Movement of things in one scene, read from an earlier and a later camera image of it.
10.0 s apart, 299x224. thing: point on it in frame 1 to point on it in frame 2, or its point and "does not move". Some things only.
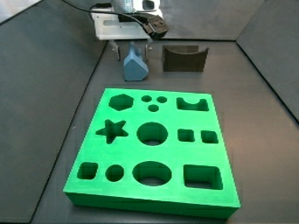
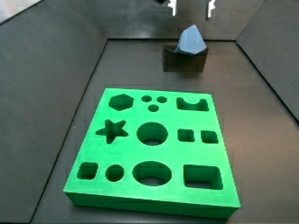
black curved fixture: (183, 58) does not move
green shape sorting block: (154, 157) does not move
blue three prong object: (135, 66) to (191, 43)
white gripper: (113, 30) to (210, 7)
